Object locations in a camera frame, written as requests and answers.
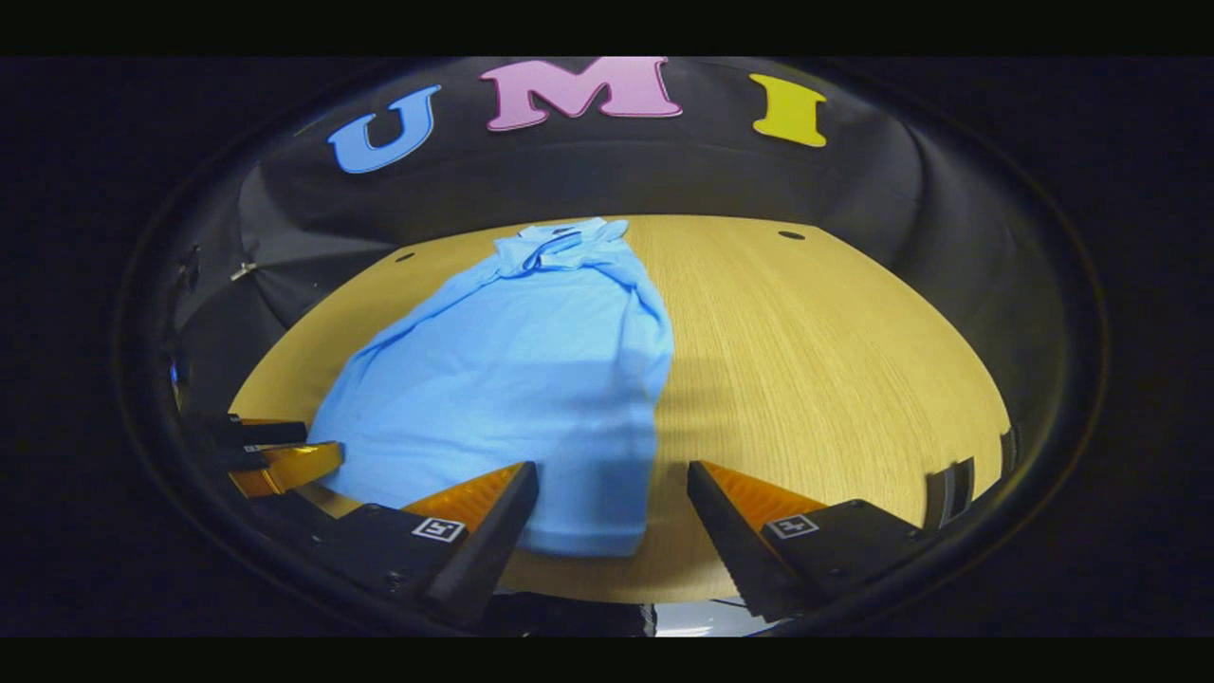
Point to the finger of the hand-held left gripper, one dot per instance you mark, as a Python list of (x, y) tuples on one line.
[(285, 468), (266, 433)]

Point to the silver backdrop clip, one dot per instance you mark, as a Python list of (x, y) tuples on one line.
[(244, 270)]

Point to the light blue T-shirt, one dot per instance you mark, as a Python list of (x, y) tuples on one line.
[(512, 379)]

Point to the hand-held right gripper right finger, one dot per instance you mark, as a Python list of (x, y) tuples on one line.
[(726, 541)]

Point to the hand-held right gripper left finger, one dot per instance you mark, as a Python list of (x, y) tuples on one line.
[(493, 541)]

